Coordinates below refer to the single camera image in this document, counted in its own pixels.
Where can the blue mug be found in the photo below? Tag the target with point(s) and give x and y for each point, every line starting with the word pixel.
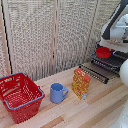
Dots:
pixel 56 95

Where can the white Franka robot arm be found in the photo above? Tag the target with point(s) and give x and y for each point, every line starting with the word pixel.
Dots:
pixel 116 26

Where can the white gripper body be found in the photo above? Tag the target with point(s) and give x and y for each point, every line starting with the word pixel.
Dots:
pixel 115 45

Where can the red bowl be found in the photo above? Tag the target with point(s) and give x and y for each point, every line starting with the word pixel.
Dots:
pixel 103 53

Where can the orange yellow food box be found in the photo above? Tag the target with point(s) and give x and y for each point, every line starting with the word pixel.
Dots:
pixel 81 83

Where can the black toaster oven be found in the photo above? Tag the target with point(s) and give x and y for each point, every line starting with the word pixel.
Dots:
pixel 116 71

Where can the red plastic shopping basket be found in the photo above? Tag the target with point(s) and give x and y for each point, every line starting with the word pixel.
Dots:
pixel 23 110

